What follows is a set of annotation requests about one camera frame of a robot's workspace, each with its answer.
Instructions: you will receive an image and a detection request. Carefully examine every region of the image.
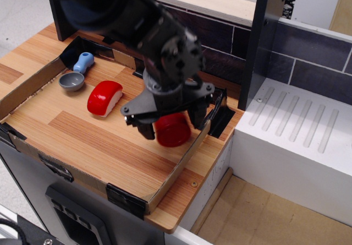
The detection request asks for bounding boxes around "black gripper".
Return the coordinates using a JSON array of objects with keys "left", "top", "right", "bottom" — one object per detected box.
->
[{"left": 120, "top": 71, "right": 215, "bottom": 140}]

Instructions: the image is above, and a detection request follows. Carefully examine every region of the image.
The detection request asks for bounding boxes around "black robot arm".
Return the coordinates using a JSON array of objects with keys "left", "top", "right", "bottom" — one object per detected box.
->
[{"left": 59, "top": 0, "right": 215, "bottom": 139}]

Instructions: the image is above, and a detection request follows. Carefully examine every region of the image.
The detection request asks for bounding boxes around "cardboard fence with black tape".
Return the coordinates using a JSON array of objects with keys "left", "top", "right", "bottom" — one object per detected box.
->
[{"left": 1, "top": 29, "right": 243, "bottom": 230}]

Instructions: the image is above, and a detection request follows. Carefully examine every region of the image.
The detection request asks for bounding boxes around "red white toy sushi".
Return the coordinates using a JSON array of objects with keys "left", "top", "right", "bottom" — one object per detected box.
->
[{"left": 87, "top": 80, "right": 123, "bottom": 117}]

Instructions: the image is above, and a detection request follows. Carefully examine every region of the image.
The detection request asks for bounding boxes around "blue grey toy scoop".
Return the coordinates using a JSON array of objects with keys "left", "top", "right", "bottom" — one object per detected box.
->
[{"left": 59, "top": 52, "right": 95, "bottom": 91}]

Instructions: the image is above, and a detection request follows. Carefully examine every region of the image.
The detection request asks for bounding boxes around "white sink drainboard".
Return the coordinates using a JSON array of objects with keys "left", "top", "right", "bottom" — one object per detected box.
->
[{"left": 230, "top": 79, "right": 351, "bottom": 225}]

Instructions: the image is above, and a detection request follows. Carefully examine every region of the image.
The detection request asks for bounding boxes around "grey toy oven front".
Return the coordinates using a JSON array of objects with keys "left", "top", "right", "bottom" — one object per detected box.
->
[{"left": 1, "top": 143, "right": 165, "bottom": 244}]

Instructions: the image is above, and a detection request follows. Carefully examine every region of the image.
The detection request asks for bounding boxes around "dark grey vertical post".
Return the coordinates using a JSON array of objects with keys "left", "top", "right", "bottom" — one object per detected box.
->
[{"left": 238, "top": 0, "right": 285, "bottom": 111}]

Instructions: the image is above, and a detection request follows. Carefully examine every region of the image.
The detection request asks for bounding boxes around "black device with cable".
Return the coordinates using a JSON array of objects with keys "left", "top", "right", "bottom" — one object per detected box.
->
[{"left": 1, "top": 218, "right": 61, "bottom": 244}]

